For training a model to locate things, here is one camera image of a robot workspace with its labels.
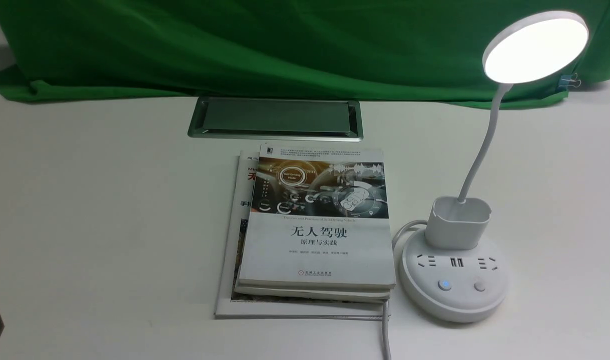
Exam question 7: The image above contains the green backdrop cloth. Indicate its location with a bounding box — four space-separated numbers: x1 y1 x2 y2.
0 0 610 109

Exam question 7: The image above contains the top self-driving book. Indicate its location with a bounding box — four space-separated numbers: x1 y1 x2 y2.
238 143 396 292

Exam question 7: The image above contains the blue binder clip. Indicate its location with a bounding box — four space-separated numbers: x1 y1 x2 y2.
556 73 582 92

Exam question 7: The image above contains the large bottom white book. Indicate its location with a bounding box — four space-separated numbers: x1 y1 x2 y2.
215 151 382 322

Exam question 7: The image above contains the silver desk cable hatch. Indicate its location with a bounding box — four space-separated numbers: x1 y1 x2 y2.
187 96 364 142

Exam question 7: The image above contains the white lamp power cable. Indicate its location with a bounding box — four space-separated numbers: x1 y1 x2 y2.
382 219 429 360

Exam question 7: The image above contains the middle book in stack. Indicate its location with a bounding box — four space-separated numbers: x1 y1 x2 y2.
233 283 391 303

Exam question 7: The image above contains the white desk lamp with base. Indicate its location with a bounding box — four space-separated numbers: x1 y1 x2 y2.
392 10 590 323

